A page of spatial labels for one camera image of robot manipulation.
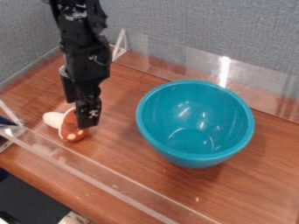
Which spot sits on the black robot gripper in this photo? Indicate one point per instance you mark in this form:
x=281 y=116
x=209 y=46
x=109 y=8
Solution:
x=87 y=56

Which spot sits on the clear acrylic barrier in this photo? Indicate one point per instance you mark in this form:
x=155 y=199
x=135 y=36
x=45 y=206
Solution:
x=25 y=69
x=98 y=192
x=269 y=90

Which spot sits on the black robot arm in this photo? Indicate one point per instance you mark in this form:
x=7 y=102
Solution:
x=78 y=8

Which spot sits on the clear acrylic left barrier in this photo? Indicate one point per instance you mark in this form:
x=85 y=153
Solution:
x=25 y=69

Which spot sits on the clear acrylic back barrier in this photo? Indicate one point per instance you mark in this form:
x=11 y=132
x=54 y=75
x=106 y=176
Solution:
x=269 y=90

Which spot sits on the blue plastic bowl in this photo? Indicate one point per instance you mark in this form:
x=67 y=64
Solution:
x=197 y=123

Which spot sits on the brown and white toy mushroom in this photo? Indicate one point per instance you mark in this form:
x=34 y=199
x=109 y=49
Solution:
x=65 y=122

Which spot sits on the clear acrylic corner bracket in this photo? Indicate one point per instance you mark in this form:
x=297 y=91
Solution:
x=121 y=46

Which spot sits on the clear acrylic front barrier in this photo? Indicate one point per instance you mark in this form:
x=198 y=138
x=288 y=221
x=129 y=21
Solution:
x=98 y=192

